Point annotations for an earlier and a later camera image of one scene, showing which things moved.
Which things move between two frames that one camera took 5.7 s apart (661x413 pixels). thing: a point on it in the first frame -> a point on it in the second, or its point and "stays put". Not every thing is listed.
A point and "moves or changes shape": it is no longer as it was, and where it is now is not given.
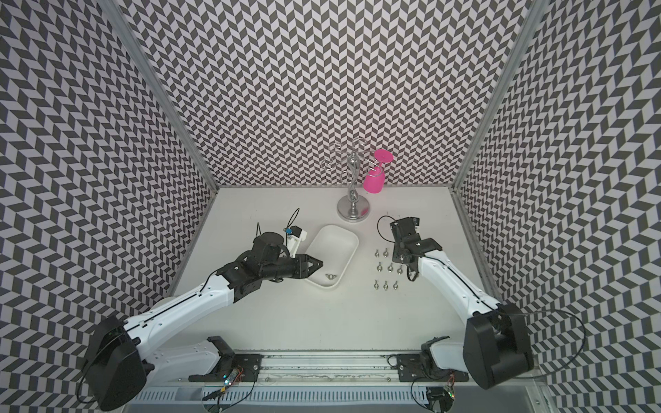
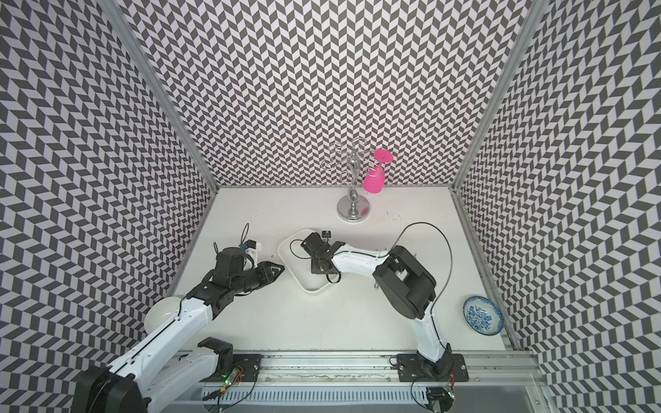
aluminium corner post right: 535,13 stays put
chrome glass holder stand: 353,208 stays put
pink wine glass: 373,179 stays put
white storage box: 335,246 moves or changes shape
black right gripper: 396,257 -> 315,268
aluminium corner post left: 120,22 stays put
